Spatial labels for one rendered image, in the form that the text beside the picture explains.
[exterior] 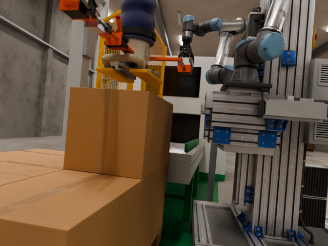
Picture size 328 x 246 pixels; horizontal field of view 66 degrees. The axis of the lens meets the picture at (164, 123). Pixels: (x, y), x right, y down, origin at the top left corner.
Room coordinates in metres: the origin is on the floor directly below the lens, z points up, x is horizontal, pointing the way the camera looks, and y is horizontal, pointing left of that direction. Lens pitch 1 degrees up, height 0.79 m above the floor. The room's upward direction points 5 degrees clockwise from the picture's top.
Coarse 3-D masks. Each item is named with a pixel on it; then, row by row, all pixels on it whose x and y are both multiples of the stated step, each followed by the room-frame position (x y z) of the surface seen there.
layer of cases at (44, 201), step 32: (0, 160) 1.32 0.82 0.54; (32, 160) 1.40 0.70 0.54; (0, 192) 0.79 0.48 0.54; (32, 192) 0.82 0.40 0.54; (64, 192) 0.85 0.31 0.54; (96, 192) 0.88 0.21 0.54; (128, 192) 0.96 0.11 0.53; (160, 192) 1.58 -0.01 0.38; (0, 224) 0.60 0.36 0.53; (32, 224) 0.58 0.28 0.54; (64, 224) 0.59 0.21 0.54; (96, 224) 0.71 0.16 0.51; (128, 224) 0.99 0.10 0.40; (160, 224) 1.67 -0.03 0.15
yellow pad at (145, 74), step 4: (132, 68) 1.31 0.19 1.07; (132, 72) 1.31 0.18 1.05; (136, 72) 1.31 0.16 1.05; (140, 72) 1.30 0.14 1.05; (144, 72) 1.29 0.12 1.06; (148, 72) 1.31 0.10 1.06; (136, 76) 1.42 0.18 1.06; (140, 76) 1.40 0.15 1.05; (144, 76) 1.39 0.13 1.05; (148, 76) 1.38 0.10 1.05; (152, 76) 1.39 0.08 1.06; (144, 80) 1.52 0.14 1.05; (148, 80) 1.50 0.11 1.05; (152, 80) 1.49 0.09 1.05; (156, 80) 1.48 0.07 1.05; (160, 80) 1.55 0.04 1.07
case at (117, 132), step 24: (72, 96) 1.23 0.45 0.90; (96, 96) 1.20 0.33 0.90; (120, 96) 1.18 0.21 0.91; (144, 96) 1.15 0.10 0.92; (72, 120) 1.23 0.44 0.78; (96, 120) 1.20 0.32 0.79; (120, 120) 1.17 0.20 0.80; (144, 120) 1.15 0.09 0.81; (168, 120) 1.62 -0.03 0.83; (72, 144) 1.22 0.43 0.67; (96, 144) 1.20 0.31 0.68; (120, 144) 1.17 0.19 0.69; (144, 144) 1.15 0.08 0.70; (168, 144) 1.68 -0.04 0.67; (72, 168) 1.22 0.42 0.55; (96, 168) 1.19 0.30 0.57; (120, 168) 1.17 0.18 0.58; (144, 168) 1.18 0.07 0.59
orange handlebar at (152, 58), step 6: (66, 0) 0.84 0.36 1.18; (72, 0) 0.84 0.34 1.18; (90, 18) 0.96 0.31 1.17; (102, 36) 1.14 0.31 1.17; (108, 36) 1.13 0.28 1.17; (114, 36) 1.15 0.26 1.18; (150, 60) 1.50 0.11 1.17; (156, 60) 1.49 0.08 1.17; (162, 60) 1.48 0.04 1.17; (168, 60) 1.47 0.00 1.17; (174, 60) 1.46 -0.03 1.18; (180, 60) 1.47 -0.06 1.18
